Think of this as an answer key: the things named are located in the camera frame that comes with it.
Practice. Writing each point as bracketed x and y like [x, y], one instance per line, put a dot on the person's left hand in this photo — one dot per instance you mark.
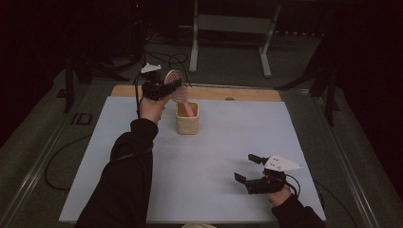
[152, 109]

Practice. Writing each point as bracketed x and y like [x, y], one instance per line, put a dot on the white table mat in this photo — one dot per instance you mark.
[206, 174]

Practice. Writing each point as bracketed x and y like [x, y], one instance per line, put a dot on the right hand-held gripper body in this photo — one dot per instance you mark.
[280, 163]

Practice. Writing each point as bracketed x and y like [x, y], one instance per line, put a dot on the person's right hand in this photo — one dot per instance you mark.
[279, 197]

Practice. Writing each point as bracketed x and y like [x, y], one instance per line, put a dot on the white metal stand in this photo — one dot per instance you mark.
[233, 23]

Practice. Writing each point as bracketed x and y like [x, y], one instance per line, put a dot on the beige square cup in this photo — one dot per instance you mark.
[187, 126]

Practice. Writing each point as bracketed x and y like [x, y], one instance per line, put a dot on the pink hairbrush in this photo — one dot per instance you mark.
[182, 95]

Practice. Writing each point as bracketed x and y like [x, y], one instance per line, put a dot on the black rectangular floor bracket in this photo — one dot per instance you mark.
[81, 119]

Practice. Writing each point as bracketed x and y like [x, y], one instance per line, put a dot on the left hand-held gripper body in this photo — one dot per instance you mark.
[153, 90]

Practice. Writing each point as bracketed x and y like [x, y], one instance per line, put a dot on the black stand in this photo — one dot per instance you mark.
[69, 88]
[331, 95]

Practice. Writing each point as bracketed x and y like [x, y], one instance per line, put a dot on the dark equipment with red light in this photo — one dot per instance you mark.
[137, 19]

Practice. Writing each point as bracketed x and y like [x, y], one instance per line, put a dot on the metal floor rail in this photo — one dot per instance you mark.
[348, 171]
[31, 167]

